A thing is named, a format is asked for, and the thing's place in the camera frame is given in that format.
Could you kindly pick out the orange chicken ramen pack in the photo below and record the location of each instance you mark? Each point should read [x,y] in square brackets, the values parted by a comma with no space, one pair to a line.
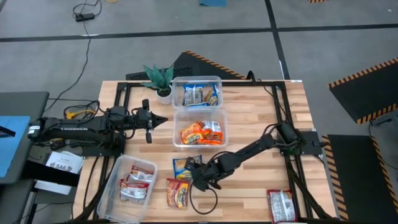
[190,135]
[214,126]
[211,140]

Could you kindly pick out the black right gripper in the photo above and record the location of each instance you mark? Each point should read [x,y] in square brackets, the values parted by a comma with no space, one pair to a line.
[210,175]

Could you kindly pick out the black hazard striped mat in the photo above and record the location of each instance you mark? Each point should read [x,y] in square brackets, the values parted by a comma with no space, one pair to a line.
[357,180]

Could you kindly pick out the blue soy sauce ramen pack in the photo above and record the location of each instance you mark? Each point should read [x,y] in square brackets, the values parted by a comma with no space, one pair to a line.
[180,169]
[213,95]
[192,95]

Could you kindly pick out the red beef ramen pack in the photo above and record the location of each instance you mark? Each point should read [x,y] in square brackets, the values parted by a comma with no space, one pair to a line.
[281,205]
[133,191]
[141,174]
[177,193]

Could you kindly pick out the black metal table frame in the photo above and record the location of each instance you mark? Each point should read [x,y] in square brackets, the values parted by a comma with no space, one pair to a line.
[242,83]

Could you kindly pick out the black hazard striped ramp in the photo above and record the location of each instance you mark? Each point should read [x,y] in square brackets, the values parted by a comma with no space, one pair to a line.
[192,67]
[367,93]

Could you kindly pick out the green plant in white pot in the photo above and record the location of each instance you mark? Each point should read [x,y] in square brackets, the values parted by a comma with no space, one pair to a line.
[164,95]

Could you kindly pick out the yellow plug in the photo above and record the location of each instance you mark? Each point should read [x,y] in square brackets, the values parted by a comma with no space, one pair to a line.
[72,115]

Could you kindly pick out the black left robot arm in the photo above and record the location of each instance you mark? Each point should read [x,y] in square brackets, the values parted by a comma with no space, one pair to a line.
[77,129]

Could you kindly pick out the black power adapter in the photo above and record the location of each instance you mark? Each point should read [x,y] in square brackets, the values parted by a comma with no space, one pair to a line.
[84,16]

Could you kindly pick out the blue sheet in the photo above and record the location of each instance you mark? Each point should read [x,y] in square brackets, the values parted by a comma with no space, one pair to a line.
[12,149]

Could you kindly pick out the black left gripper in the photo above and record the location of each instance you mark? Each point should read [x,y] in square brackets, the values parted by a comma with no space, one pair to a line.
[143,121]

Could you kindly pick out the plain white paper sheet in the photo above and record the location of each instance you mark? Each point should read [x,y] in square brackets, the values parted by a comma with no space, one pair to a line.
[53,187]

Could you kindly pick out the clear plastic bin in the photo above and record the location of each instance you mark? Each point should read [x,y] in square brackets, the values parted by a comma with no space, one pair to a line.
[109,205]
[178,121]
[178,102]

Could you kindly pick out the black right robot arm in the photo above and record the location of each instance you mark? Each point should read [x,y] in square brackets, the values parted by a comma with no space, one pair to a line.
[255,147]

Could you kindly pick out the dark grey desk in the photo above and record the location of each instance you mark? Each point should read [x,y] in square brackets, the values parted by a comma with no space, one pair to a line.
[18,102]

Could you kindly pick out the printed white paper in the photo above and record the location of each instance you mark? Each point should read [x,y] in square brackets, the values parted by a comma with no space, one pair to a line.
[63,161]

